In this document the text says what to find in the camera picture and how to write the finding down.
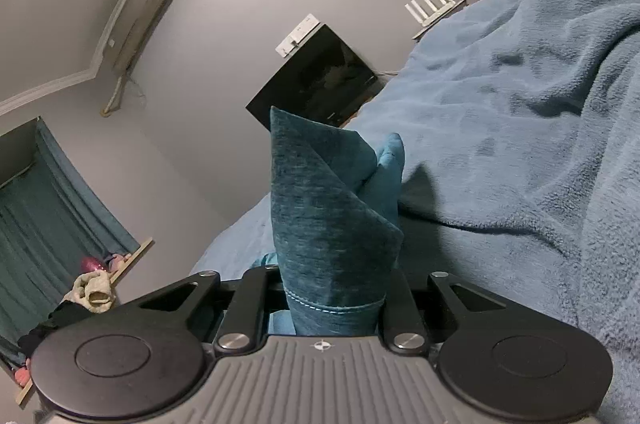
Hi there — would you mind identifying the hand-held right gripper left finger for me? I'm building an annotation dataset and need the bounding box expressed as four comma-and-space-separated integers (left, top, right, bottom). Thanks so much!
120, 265, 288, 355

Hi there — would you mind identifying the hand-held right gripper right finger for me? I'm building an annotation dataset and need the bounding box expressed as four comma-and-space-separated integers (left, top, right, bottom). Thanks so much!
382, 272, 526, 355

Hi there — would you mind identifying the teal hooded sweatshirt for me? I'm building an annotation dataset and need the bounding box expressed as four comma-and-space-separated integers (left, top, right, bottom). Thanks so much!
242, 105, 405, 337

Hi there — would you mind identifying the long wooden ledge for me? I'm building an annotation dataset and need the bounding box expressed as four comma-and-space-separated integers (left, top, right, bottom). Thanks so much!
15, 238, 153, 407

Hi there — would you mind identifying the beige cloth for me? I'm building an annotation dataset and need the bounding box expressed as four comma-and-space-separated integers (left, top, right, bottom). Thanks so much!
72, 271, 117, 313

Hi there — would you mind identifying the dark cloth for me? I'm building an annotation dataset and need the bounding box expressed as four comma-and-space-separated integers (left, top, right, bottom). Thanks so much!
17, 301, 93, 355

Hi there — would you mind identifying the blue fleece blanket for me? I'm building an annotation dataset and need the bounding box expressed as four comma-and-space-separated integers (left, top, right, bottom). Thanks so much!
190, 0, 640, 424

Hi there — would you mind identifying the teal curtain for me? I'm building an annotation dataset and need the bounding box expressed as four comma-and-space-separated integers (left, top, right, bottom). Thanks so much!
0, 116, 141, 365

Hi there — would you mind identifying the air conditioner pipe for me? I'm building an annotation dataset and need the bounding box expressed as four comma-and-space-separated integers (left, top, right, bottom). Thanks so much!
100, 71, 132, 117

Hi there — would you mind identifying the white box on television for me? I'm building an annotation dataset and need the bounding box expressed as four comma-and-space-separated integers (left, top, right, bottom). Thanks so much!
275, 15, 319, 56

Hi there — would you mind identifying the white router with antennas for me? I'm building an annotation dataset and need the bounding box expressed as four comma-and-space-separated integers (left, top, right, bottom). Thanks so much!
405, 0, 457, 27

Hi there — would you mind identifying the black wall television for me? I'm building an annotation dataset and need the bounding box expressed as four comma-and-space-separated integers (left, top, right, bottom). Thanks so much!
246, 24, 381, 129

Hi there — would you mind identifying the small wooden wall shelf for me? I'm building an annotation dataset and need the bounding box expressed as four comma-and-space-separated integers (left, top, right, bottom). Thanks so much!
411, 0, 468, 41

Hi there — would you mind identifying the wall air conditioner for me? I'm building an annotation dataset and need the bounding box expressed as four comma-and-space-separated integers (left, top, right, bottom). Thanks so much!
107, 0, 180, 77

